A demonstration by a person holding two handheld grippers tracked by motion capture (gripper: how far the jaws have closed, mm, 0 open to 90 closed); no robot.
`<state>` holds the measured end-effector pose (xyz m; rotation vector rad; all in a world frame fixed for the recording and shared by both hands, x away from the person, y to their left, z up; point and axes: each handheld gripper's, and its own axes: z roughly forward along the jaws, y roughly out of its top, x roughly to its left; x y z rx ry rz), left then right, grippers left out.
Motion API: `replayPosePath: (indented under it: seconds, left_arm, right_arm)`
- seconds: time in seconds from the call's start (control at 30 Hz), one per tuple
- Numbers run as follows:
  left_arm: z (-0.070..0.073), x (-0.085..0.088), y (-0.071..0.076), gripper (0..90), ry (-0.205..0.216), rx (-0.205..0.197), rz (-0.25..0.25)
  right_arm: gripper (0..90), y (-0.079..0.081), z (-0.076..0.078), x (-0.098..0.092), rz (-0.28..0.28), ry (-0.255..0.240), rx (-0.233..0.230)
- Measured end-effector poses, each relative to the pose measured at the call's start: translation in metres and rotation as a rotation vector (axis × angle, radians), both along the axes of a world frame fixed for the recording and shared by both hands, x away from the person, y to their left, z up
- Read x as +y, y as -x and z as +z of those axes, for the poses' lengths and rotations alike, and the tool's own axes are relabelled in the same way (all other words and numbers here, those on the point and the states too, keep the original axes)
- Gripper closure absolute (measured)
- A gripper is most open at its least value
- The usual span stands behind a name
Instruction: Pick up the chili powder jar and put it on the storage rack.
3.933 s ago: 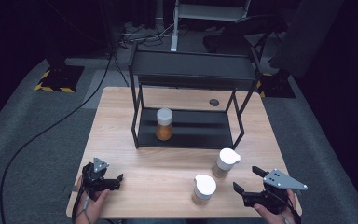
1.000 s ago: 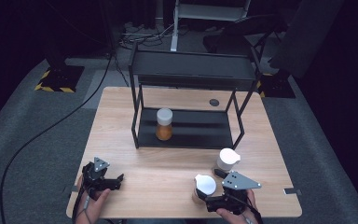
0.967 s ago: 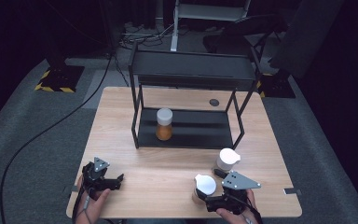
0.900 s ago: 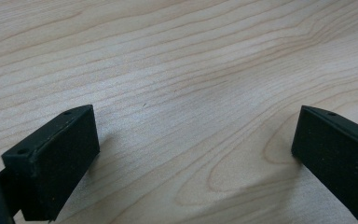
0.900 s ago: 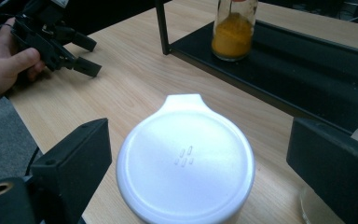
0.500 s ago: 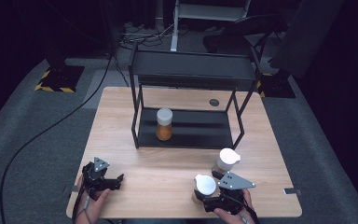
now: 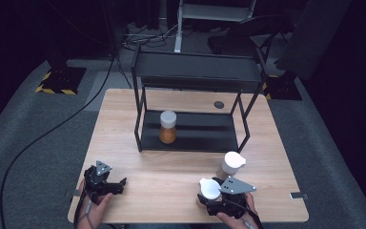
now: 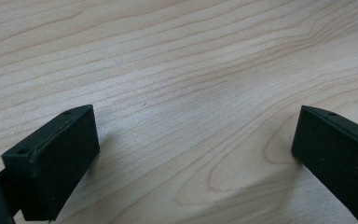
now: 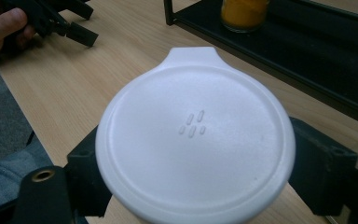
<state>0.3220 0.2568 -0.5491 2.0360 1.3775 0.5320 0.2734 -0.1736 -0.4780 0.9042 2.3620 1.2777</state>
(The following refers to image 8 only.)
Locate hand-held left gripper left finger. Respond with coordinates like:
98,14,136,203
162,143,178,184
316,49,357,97
1,104,102,223

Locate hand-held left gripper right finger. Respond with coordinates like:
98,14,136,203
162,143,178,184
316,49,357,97
291,105,358,223

